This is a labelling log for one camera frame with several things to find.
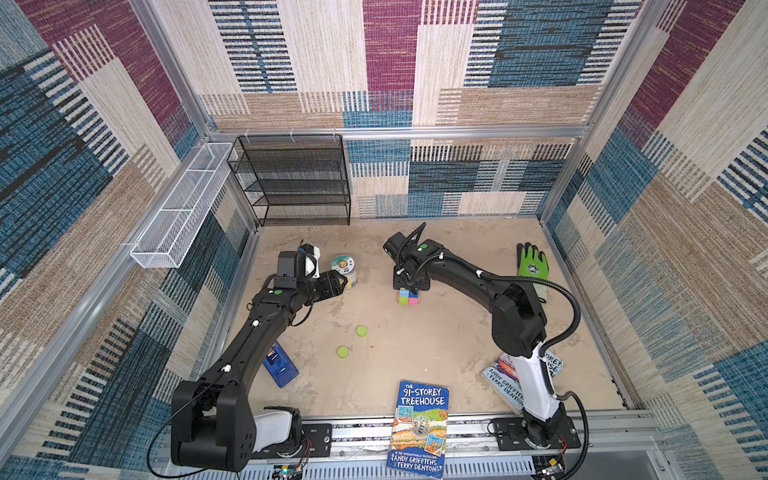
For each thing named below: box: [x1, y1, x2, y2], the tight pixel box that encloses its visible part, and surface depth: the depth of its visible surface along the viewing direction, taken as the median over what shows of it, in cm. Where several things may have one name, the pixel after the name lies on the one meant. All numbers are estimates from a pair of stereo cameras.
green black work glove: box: [516, 242, 549, 280], surface depth 107 cm
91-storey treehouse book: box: [386, 379, 449, 479], surface depth 74 cm
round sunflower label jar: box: [331, 255, 358, 289], surface depth 99 cm
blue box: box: [263, 341, 299, 388], surface depth 83 cm
